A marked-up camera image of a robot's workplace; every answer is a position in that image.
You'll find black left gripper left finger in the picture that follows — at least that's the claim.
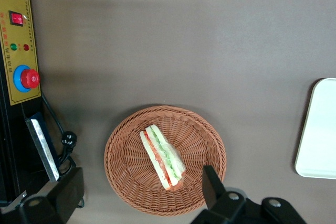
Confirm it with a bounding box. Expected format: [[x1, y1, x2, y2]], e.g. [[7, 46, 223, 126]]
[[0, 166, 85, 224]]

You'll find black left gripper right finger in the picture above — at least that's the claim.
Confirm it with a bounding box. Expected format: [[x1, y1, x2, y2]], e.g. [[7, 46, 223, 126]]
[[190, 165, 248, 224]]

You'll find triangle sandwich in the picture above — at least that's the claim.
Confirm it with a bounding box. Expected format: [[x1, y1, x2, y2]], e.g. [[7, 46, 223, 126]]
[[139, 125, 186, 192]]

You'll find brown wicker basket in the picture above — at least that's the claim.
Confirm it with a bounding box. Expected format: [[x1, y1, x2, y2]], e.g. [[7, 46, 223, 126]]
[[104, 105, 227, 217]]

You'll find beige plastic tray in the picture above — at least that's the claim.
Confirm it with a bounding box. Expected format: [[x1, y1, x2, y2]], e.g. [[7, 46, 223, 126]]
[[294, 78, 336, 179]]

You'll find black sealing machine yellow panel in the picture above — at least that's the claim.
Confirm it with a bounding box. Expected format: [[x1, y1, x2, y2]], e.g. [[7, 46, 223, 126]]
[[0, 0, 61, 208]]

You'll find black power cable with plug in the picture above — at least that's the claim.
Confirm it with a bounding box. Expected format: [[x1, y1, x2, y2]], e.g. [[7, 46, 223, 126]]
[[41, 94, 86, 209]]

